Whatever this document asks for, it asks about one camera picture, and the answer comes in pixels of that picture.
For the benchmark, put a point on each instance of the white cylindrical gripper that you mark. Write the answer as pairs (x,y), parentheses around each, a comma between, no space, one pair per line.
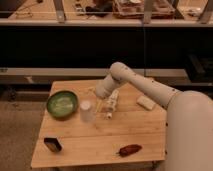
(104,89)

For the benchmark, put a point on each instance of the white ceramic cup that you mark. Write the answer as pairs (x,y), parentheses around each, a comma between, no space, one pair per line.
(86,111)

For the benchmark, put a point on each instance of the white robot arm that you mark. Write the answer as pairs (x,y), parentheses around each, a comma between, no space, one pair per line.
(189,130)

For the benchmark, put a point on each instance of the dark brown eraser block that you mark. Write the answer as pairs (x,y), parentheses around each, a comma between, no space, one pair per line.
(52,144)

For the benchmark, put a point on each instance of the small white cube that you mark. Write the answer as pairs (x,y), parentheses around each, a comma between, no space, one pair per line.
(108,115)

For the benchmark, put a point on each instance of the wooden table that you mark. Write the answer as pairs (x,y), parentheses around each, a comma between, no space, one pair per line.
(133,134)

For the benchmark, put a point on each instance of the green bowl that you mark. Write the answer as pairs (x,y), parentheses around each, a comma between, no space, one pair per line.
(62,104)

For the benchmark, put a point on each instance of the white rectangular sponge block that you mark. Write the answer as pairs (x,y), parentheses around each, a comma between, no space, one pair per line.
(145,102)

